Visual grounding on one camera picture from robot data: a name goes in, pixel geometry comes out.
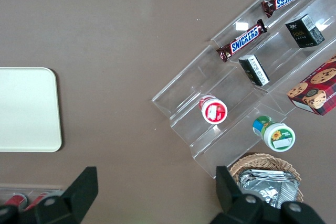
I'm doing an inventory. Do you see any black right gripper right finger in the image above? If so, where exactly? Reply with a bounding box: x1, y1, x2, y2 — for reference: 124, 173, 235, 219
212, 165, 265, 224

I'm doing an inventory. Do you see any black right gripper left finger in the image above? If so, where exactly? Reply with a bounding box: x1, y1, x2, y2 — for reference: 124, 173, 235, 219
19, 166, 99, 224

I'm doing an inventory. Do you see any wicker basket holding foil packs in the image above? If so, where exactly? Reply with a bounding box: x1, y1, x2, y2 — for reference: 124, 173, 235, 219
227, 152, 305, 204

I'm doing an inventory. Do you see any cream rectangular plastic tray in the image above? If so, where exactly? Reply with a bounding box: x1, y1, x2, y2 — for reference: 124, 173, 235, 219
0, 67, 62, 153

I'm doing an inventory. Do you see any silver foil wrapped pack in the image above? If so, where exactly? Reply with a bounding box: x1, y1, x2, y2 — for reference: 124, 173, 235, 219
237, 168, 301, 210

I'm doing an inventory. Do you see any red cola bottle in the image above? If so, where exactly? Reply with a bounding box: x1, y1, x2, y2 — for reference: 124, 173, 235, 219
25, 192, 55, 211
4, 193, 28, 209

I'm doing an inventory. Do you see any clear acrylic bottle rack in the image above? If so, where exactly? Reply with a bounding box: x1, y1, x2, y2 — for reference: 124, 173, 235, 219
0, 183, 65, 213

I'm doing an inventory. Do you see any green lid sunflower jar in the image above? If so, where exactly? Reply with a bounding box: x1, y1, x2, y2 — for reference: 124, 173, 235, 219
252, 115, 296, 153

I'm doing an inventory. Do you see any red lid strawberry jar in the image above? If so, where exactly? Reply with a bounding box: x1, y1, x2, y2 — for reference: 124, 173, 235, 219
198, 94, 228, 125

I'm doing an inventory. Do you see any clear acrylic stepped display stand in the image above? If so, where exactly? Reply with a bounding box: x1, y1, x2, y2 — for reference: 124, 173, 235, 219
151, 0, 336, 179

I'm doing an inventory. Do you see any small black carton box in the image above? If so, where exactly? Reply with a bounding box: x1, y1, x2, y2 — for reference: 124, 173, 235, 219
238, 54, 270, 87
285, 14, 326, 49

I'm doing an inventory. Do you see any red tartan cookie box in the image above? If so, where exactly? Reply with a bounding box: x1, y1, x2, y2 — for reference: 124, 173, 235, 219
286, 55, 336, 116

